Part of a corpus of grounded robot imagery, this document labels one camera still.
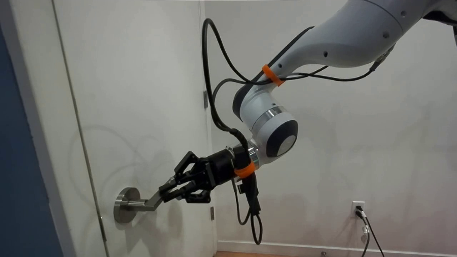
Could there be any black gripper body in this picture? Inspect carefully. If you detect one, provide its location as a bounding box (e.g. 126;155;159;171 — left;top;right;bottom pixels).
197;147;240;188

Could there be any silver lever door handle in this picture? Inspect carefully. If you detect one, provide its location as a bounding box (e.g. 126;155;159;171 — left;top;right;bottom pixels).
113;185;166;224

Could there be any white door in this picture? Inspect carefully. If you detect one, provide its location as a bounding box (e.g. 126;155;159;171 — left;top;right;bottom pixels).
50;0;219;257

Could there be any white baseboard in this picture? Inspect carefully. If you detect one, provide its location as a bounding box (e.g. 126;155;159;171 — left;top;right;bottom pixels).
216;238;457;257

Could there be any orange cable strap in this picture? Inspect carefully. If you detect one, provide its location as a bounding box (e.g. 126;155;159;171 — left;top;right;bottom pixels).
261;64;286;88
234;161;257;179

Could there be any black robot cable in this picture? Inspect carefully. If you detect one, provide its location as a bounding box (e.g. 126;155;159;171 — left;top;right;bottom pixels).
201;17;397;247

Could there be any white wall outlet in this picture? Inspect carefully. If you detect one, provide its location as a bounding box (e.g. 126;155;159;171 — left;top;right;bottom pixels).
351;199;367;218

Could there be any white door frame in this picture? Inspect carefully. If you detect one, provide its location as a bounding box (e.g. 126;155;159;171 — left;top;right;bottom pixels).
0;0;220;257

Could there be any black power cord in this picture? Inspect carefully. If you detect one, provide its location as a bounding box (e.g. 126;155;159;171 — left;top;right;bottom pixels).
356;207;387;257

